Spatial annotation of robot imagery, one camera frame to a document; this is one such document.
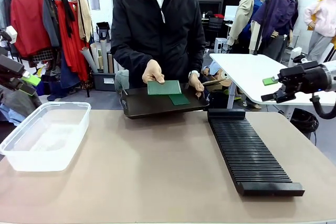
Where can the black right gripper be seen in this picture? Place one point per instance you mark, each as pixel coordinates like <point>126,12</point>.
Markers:
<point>307,78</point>

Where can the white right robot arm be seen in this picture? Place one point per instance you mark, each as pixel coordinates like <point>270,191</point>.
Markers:
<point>331,73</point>

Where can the mannequin in purple jacket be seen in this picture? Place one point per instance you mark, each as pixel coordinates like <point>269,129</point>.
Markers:
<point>281,16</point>

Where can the black office chair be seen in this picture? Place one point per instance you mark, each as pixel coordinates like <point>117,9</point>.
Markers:
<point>215,27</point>

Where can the grey paper roll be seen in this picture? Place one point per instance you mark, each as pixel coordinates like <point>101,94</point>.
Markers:
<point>89,60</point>

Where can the grey hanging garment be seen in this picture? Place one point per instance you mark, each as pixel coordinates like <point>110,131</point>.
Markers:
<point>50,24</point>

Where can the person's right hand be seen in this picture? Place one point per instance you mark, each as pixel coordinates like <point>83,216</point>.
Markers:
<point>153,72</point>

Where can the person's left hand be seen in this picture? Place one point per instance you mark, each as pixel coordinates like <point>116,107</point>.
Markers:
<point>196,82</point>

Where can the clear plastic box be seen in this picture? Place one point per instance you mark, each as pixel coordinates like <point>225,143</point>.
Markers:
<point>15,161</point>

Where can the person's right forearm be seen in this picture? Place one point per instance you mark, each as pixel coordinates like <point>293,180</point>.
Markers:
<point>128,60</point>

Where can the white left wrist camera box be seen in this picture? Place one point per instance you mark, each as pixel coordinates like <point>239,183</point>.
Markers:
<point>11,35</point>

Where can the beige paper roll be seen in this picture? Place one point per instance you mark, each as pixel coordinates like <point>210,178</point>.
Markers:
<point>95,56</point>

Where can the person's left forearm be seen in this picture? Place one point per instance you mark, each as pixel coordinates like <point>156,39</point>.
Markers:
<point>195,58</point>

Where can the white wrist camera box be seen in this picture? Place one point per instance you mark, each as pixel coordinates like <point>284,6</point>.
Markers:
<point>296,54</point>
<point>11,35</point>

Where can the black scarf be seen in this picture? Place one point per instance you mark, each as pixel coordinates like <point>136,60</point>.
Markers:
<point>68,14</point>

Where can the mannequin in beige trench coat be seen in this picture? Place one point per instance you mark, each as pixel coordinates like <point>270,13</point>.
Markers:
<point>242,16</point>

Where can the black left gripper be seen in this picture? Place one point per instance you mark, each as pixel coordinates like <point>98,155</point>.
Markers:
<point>9,70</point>

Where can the black stand pole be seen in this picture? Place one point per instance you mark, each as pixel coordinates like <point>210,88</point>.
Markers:
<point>262,24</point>

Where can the red dress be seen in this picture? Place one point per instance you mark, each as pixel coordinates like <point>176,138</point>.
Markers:
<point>72,48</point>

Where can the brown paper roll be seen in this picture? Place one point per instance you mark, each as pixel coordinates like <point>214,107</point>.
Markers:
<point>110,64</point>

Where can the grey garment pile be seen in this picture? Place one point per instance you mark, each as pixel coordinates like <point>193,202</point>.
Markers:
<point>18,103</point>

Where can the white computer case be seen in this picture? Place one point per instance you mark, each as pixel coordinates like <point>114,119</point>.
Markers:
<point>220,45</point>

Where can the dark blue garment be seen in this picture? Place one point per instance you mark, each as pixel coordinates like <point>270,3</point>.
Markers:
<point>65,82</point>

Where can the white side table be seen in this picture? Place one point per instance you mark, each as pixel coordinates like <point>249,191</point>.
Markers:
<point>244,72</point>

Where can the cream tall paper roll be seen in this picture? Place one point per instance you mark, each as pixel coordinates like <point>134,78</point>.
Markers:
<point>104,56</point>

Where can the black plastic tray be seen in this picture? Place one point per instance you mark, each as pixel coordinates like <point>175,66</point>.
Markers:
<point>147,104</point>

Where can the mannequin in pink hoodie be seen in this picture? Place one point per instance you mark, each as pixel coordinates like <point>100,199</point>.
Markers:
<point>321,22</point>

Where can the black white plaid bag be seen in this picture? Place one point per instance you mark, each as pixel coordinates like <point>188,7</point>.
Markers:
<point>42,56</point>

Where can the black storage bin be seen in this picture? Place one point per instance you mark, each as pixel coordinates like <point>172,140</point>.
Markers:
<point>103,81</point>

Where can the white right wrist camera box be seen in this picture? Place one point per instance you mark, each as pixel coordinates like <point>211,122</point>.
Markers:
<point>296,54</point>

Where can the green PCB board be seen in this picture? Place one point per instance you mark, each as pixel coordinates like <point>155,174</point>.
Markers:
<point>181,100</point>
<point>168,89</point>

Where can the person in black jacket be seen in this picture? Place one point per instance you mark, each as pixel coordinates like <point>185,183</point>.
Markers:
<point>157,37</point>

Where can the red jacket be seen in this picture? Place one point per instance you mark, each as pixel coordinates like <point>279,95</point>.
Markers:
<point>29,22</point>

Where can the black slotted PCB rack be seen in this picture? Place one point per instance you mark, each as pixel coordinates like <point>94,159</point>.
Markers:
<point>249,150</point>

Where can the beige coat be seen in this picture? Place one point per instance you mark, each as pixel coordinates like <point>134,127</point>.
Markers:
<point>85,19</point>

